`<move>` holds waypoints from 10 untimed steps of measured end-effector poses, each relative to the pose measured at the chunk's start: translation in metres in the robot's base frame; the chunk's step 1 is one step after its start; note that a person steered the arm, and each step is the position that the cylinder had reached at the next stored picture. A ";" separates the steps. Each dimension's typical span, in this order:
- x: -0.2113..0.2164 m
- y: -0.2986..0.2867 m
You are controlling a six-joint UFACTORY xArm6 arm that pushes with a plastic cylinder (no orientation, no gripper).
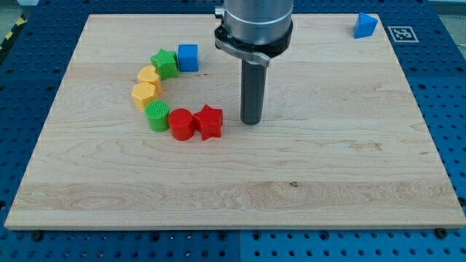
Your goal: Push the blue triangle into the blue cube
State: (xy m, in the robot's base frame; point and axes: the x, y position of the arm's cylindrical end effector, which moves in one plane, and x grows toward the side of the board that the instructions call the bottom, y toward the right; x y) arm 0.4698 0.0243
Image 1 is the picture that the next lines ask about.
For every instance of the blue triangle block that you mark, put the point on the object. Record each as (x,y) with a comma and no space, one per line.
(364,26)

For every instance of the black yellow hazard tape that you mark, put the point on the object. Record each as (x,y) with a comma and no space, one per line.
(14,32)

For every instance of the yellow hexagon block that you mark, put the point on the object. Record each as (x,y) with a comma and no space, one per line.
(143,93)

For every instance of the green star block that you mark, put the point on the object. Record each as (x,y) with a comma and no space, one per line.
(166,64)

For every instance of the yellow heart block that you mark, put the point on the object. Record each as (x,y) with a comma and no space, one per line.
(149,74)

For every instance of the red cylinder block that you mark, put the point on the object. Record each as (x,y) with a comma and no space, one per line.
(181,122)

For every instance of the white fiducial marker tag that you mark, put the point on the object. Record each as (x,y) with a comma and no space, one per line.
(402,34)

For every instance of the blue cube block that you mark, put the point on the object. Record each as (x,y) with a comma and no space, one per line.
(188,57)

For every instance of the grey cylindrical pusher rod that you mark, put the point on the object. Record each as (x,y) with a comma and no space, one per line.
(253,79)

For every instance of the green cylinder block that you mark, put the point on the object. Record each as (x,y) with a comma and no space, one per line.
(157,113)

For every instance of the red star block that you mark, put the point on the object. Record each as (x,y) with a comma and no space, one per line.
(208,122)

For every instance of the black clamp ring with lever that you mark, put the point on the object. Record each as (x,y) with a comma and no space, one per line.
(260,54)

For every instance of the light wooden board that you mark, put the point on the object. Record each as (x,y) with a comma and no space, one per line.
(341,143)

